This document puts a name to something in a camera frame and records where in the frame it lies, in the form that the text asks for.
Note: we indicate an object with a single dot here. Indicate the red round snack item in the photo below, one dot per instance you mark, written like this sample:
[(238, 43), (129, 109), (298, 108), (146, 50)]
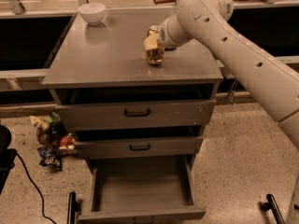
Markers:
[(67, 142)]

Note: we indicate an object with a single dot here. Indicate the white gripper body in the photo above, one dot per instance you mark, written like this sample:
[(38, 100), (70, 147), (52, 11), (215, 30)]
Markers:
[(163, 35)]

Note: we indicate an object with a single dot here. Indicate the black right base bar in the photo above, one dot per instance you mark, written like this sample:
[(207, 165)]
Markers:
[(272, 205)]

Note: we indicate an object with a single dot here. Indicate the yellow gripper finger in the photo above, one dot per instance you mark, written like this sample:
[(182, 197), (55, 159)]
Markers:
[(151, 42)]

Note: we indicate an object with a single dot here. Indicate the yellow chip bag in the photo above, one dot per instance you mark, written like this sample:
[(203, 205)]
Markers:
[(39, 123)]

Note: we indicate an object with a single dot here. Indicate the orange soda can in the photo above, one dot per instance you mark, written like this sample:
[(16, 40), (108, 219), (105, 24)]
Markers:
[(154, 56)]

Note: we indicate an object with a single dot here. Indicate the grey top drawer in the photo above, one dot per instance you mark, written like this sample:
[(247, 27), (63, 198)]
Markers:
[(113, 116)]

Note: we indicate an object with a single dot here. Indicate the grey drawer cabinet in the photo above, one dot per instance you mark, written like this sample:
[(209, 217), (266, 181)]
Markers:
[(107, 64)]

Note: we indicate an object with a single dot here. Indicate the dark blue snack packet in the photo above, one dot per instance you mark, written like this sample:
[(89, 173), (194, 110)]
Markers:
[(169, 49)]

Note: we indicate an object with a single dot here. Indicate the black base bar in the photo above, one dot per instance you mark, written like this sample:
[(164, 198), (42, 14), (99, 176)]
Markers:
[(272, 205), (72, 208)]

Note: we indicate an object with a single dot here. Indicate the brown wooden stick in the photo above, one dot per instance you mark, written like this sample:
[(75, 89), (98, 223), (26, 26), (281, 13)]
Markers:
[(157, 2)]

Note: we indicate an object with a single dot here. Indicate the white bowl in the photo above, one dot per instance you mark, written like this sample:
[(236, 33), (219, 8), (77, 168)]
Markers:
[(92, 13)]

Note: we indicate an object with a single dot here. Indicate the grey middle drawer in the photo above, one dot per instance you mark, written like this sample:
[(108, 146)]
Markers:
[(140, 147)]

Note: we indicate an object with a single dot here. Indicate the brown snack bag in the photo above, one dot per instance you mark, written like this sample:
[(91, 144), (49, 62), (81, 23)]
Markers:
[(44, 137)]

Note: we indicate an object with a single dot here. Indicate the black left base bar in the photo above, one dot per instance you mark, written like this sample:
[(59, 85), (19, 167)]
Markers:
[(72, 208)]

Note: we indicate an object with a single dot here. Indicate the black device on floor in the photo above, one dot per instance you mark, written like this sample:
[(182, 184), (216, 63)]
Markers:
[(7, 155)]

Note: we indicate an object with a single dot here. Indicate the green snack bag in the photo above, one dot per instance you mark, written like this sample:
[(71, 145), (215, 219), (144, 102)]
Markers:
[(53, 119)]

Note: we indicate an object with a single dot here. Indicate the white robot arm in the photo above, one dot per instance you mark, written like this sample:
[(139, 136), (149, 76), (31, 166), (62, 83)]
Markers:
[(272, 83)]

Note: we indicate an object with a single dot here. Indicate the grey open bottom drawer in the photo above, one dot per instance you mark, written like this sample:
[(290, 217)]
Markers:
[(145, 190)]

